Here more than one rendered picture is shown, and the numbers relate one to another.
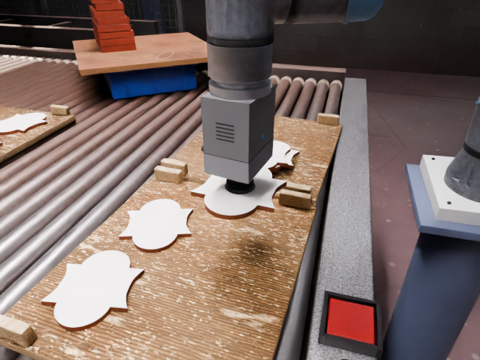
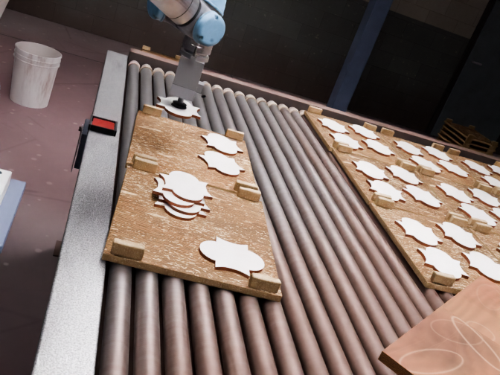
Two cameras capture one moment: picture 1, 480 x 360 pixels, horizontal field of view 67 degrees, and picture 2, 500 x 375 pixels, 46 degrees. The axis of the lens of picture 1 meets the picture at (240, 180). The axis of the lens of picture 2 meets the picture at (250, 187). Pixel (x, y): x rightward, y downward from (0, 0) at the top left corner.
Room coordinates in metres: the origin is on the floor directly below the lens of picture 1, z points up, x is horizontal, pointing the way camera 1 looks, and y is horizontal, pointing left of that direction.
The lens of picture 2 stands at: (1.80, -0.62, 1.53)
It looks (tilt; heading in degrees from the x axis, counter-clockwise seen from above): 23 degrees down; 146
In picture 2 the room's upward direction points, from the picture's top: 21 degrees clockwise
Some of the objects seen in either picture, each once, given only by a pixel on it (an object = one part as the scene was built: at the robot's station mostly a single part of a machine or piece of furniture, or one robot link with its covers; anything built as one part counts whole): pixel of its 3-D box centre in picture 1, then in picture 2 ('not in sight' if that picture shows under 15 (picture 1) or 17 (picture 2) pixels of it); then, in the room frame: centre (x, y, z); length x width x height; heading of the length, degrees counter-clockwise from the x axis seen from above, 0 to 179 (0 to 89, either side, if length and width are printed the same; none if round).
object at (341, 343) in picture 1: (350, 321); (103, 125); (0.31, -0.15, 0.92); 0.08 x 0.08 x 0.02; 74
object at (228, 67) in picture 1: (241, 61); (197, 44); (0.43, 0.00, 1.23); 0.08 x 0.08 x 0.05
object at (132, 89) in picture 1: (146, 69); not in sight; (1.39, 0.36, 0.97); 0.31 x 0.31 x 0.10; 24
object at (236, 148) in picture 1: (233, 122); (193, 74); (0.44, 0.01, 1.15); 0.10 x 0.09 x 0.16; 65
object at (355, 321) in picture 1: (350, 322); (103, 126); (0.31, -0.15, 0.92); 0.06 x 0.06 x 0.01; 74
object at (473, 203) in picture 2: not in sight; (481, 205); (0.57, 1.18, 0.94); 0.41 x 0.35 x 0.04; 163
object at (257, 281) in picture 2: not in sight; (264, 283); (1.05, 0.00, 0.95); 0.06 x 0.02 x 0.03; 69
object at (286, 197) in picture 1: (295, 198); (143, 160); (0.56, -0.10, 0.95); 0.06 x 0.02 x 0.03; 71
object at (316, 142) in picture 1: (261, 148); (195, 225); (0.82, -0.05, 0.93); 0.41 x 0.35 x 0.02; 159
